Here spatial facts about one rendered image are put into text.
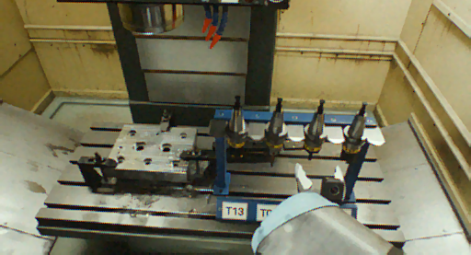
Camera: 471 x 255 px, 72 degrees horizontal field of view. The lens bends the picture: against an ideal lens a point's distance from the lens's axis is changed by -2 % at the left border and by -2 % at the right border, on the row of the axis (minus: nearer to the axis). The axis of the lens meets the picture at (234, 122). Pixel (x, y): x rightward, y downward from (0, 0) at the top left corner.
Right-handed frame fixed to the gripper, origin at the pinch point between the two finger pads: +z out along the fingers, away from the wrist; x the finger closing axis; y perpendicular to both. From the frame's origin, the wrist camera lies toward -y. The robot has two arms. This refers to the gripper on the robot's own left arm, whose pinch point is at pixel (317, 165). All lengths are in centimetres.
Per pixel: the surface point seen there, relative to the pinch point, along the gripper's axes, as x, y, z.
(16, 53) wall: -145, 22, 85
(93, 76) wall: -115, 46, 100
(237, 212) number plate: -20.8, 25.7, 0.8
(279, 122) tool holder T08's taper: -10.5, -6.5, 8.5
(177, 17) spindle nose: -37, -32, 17
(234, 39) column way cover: -27, -3, 62
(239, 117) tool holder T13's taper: -21.2, -7.6, 8.7
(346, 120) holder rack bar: 9.4, -3.0, 15.1
